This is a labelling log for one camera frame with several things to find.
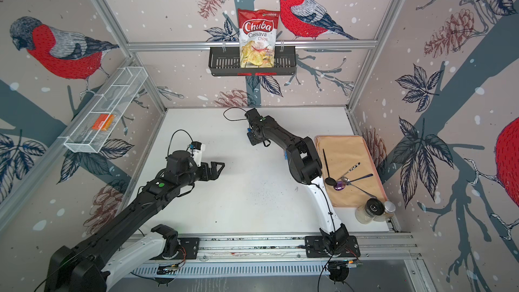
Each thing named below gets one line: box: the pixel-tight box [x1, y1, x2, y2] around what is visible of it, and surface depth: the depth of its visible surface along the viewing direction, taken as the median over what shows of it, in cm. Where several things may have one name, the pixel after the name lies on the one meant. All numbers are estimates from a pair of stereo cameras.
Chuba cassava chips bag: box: [237, 8, 281, 69], surface depth 87 cm
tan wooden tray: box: [314, 135, 388, 208], surface depth 94 cm
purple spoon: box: [333, 173, 374, 192], surface depth 91 cm
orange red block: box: [91, 114, 117, 132], surface depth 73 cm
